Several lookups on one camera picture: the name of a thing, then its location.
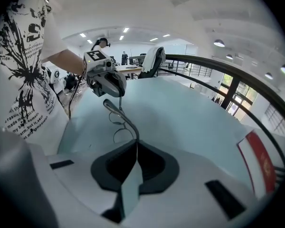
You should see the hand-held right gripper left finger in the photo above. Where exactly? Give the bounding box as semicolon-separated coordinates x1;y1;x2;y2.
28;139;136;217

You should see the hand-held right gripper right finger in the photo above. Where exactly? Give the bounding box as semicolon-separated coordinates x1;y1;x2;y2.
124;141;269;228

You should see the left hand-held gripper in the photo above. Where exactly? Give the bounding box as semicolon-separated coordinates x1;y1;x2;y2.
82;50;127;97

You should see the thin metal wire piece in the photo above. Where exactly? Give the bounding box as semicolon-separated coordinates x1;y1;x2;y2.
103;95;141;144

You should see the person's left forearm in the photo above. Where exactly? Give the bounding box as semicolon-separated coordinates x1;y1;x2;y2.
48;48;85;77

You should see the wooden desk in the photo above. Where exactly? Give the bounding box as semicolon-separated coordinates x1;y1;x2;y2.
114;64;143;80

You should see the white cloth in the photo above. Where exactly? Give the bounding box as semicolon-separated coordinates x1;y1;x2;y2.
142;47;164;73

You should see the dark grey high-back chair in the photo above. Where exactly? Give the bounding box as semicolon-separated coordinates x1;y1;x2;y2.
138;47;167;79

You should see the white rounded device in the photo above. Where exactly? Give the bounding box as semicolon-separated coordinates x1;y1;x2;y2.
47;66;62;85

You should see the black curved railing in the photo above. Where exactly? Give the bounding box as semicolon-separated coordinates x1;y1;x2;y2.
165;54;285;175

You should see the person's white printed shirt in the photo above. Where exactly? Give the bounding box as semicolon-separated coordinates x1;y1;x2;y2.
0;0;71;156

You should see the large window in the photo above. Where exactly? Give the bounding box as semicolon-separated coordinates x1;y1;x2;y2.
218;74;259;118

